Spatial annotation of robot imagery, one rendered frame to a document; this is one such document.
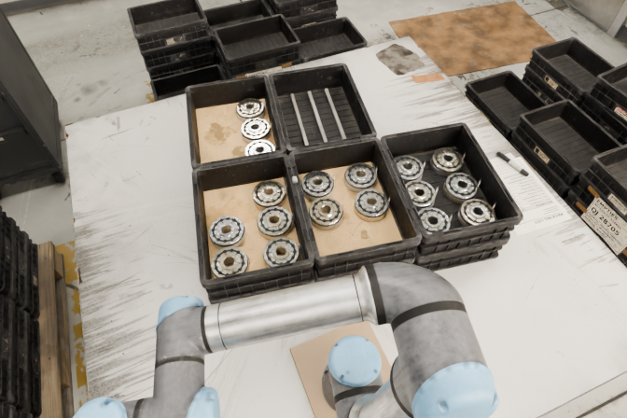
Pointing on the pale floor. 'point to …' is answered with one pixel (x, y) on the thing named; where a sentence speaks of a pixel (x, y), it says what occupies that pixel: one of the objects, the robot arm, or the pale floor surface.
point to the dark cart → (25, 115)
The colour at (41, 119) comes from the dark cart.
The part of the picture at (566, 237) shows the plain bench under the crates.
